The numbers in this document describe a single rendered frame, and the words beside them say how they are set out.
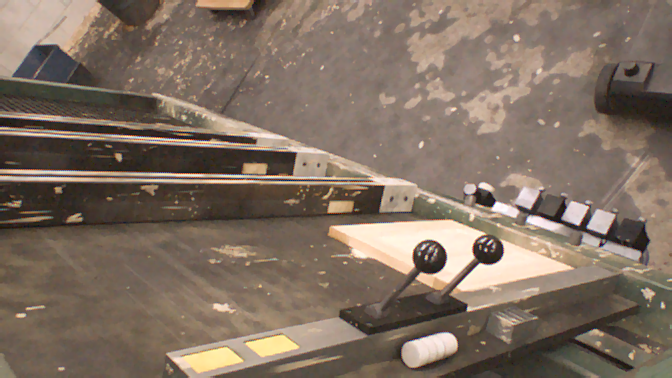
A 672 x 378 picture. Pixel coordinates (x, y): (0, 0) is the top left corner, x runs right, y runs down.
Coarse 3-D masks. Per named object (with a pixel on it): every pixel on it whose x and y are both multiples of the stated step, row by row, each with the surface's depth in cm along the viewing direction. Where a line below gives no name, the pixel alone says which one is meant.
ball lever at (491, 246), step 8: (480, 240) 73; (488, 240) 72; (496, 240) 73; (472, 248) 74; (480, 248) 72; (488, 248) 72; (496, 248) 72; (480, 256) 73; (488, 256) 72; (496, 256) 72; (472, 264) 75; (488, 264) 73; (464, 272) 76; (456, 280) 76; (448, 288) 77; (432, 296) 78; (440, 296) 78; (440, 304) 78
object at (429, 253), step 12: (432, 240) 65; (420, 252) 64; (432, 252) 64; (444, 252) 64; (420, 264) 64; (432, 264) 64; (444, 264) 64; (408, 276) 67; (396, 288) 68; (384, 300) 69; (372, 312) 70; (384, 312) 70
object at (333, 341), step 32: (480, 288) 91; (512, 288) 94; (544, 288) 98; (576, 288) 105; (608, 288) 116; (448, 320) 78; (480, 320) 84; (192, 352) 55; (288, 352) 59; (320, 352) 62; (352, 352) 65; (384, 352) 70
